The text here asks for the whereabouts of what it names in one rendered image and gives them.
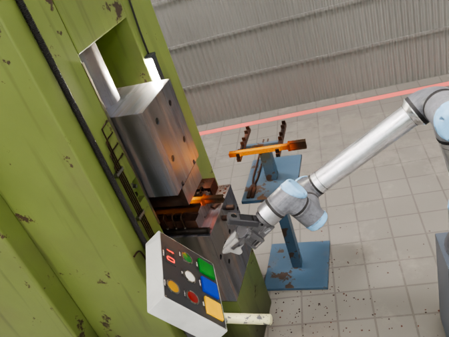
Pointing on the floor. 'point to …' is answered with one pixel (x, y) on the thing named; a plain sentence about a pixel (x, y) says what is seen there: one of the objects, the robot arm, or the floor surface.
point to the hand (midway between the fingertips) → (223, 249)
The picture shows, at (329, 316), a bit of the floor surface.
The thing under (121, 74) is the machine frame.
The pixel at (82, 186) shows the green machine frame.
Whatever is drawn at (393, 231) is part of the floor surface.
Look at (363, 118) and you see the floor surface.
